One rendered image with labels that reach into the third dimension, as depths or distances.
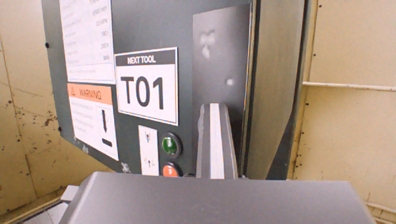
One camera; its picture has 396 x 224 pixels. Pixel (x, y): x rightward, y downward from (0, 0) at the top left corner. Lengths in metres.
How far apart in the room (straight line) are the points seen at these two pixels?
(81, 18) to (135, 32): 0.13
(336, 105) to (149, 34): 1.09
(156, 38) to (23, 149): 1.32
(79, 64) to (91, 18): 0.08
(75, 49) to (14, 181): 1.24
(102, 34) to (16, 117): 1.18
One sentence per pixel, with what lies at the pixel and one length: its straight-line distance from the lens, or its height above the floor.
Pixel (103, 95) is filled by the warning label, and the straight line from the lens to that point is 0.26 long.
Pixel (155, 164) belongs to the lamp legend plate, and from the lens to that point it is 0.20.
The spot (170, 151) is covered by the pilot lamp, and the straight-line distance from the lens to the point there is 0.16.
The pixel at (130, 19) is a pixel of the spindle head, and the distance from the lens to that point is 0.21.
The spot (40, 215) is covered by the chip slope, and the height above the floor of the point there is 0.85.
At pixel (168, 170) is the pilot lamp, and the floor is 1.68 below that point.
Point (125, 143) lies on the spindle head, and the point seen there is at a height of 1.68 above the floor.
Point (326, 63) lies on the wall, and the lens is 1.15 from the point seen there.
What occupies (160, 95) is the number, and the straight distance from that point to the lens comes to 0.16.
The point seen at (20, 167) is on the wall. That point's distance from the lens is 1.47.
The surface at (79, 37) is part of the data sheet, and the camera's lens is 0.32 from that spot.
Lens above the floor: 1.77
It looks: 13 degrees down
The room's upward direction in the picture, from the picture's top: 1 degrees clockwise
